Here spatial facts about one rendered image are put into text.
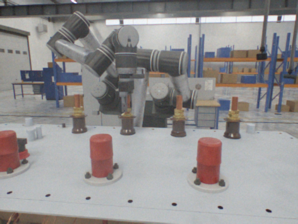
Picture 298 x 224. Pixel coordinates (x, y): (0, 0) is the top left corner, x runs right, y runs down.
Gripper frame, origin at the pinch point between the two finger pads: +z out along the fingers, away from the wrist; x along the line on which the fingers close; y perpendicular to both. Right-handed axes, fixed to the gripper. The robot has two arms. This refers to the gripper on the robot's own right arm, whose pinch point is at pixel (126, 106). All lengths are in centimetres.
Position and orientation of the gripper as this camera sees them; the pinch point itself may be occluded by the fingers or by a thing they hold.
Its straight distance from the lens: 109.2
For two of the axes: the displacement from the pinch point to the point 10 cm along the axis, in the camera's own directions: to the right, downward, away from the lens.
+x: -1.6, 2.0, -9.7
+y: -9.9, -0.3, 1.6
